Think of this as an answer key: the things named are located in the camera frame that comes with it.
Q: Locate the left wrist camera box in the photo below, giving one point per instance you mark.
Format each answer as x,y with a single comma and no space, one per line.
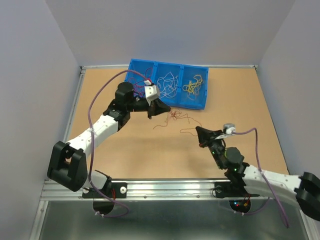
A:
151,92

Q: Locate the blue three-compartment bin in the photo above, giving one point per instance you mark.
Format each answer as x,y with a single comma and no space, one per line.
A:
180,85

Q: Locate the aluminium left rail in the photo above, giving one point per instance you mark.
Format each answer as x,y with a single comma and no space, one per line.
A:
70,115

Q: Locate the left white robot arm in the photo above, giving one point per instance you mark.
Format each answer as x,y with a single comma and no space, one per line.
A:
68,160

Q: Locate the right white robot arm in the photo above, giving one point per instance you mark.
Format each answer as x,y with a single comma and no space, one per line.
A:
301,191

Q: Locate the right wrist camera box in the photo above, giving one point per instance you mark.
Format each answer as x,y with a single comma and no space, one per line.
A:
229,129

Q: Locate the aluminium rail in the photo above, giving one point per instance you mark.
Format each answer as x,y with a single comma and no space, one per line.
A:
70,115
147,190

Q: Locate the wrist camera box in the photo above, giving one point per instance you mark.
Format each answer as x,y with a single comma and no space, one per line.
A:
151,92
229,129

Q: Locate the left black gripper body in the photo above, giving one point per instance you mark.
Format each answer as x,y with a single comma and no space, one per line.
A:
140,105

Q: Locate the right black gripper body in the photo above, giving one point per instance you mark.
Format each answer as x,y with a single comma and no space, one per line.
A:
215,145

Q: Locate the aluminium front rail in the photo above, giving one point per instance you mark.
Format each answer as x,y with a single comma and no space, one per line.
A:
147,190

